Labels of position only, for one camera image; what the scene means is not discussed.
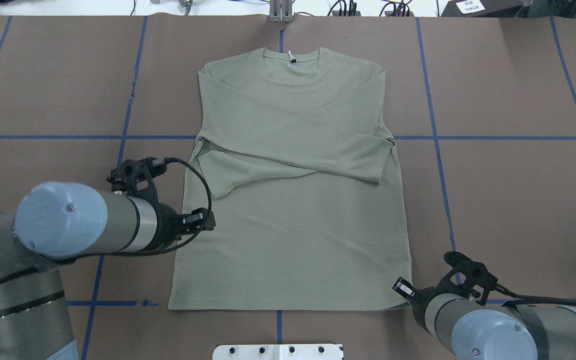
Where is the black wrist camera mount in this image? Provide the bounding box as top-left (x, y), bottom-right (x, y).
top-left (441, 251), bottom-right (498, 306)
top-left (106, 157), bottom-right (167, 205)

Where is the aluminium camera post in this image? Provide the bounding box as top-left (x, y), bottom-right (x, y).
top-left (267, 0), bottom-right (294, 23)

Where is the black braided right cable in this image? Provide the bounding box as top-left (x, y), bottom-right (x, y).
top-left (495, 284), bottom-right (576, 307)

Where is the black braided cable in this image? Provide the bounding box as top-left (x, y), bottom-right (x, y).
top-left (495, 284), bottom-right (576, 307)
top-left (100, 157), bottom-right (213, 257)

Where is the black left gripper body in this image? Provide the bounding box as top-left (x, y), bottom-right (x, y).
top-left (155, 203), bottom-right (217, 251)

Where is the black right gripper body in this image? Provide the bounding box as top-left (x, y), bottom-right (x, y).
top-left (392, 276), bottom-right (431, 321)

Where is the black braided left cable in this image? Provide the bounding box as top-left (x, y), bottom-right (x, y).
top-left (100, 157), bottom-right (213, 257)

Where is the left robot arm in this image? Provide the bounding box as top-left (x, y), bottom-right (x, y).
top-left (0, 182), bottom-right (215, 360)

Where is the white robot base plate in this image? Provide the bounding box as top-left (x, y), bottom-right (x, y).
top-left (212, 343), bottom-right (345, 360)

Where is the olive green long-sleeve shirt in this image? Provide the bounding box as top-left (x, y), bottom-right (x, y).
top-left (167, 48), bottom-right (412, 312)

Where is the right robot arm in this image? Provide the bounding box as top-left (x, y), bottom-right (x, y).
top-left (393, 278), bottom-right (576, 360)

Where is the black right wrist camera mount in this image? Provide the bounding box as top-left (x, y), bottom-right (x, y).
top-left (441, 251), bottom-right (498, 306)

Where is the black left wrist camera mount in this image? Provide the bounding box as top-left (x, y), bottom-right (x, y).
top-left (106, 157), bottom-right (167, 205)

